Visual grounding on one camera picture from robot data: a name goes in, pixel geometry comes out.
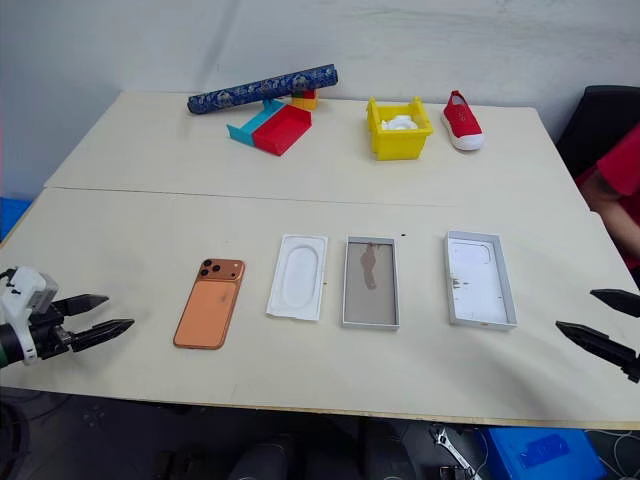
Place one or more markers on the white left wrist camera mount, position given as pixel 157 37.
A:
pixel 22 295

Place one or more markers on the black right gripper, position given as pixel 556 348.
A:
pixel 633 371

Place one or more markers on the black chair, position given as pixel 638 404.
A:
pixel 590 127

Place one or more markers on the person in red shirt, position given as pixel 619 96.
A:
pixel 622 200

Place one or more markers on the blue plastic crate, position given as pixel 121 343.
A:
pixel 545 452

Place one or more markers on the blue patterned fabric roll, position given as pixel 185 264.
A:
pixel 262 89

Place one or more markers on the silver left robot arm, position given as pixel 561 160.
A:
pixel 9 347

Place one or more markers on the dark rounded shape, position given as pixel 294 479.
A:
pixel 265 462

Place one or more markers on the orange smartphone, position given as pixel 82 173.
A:
pixel 210 303

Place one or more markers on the white moulded insert tray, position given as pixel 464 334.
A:
pixel 297 276

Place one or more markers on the yellow and red toy block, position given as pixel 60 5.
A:
pixel 306 99

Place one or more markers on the yellow plastic storage bin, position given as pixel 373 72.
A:
pixel 400 140

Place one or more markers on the teal plastic tray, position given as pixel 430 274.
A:
pixel 247 127

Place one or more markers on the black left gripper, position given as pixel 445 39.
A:
pixel 50 335

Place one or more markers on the white crumpled item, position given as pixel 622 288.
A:
pixel 400 123

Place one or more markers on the silver metal wrench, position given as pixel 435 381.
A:
pixel 452 450

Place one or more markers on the red plastic tray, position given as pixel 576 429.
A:
pixel 280 130

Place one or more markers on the white phone box half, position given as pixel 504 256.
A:
pixel 480 280

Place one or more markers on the blue bin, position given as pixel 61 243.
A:
pixel 12 217

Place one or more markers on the red slip-on shoe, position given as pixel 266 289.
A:
pixel 462 122

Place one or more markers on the phone box with grey inside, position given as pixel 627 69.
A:
pixel 370 282

